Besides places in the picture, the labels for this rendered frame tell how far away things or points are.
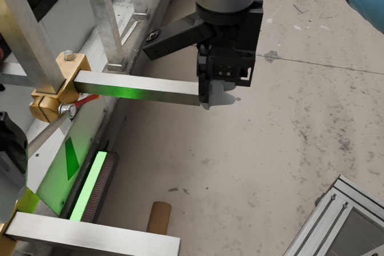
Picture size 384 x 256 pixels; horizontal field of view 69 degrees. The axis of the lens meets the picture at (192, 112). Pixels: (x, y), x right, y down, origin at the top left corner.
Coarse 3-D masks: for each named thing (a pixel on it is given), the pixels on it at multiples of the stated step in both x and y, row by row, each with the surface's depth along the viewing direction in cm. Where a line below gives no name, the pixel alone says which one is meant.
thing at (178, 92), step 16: (0, 64) 52; (16, 64) 52; (0, 80) 52; (16, 80) 52; (80, 80) 50; (96, 80) 50; (112, 80) 50; (128, 80) 50; (144, 80) 50; (160, 80) 50; (112, 96) 51; (128, 96) 50; (144, 96) 50; (160, 96) 49; (176, 96) 48; (192, 96) 48
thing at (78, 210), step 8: (104, 152) 58; (96, 160) 57; (96, 168) 56; (88, 176) 55; (96, 176) 55; (88, 184) 54; (88, 192) 53; (80, 200) 52; (80, 208) 51; (72, 216) 50; (80, 216) 50
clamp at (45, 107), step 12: (60, 60) 52; (84, 60) 52; (72, 72) 49; (72, 84) 49; (36, 96) 46; (48, 96) 46; (60, 96) 46; (72, 96) 50; (36, 108) 45; (48, 108) 45; (48, 120) 48
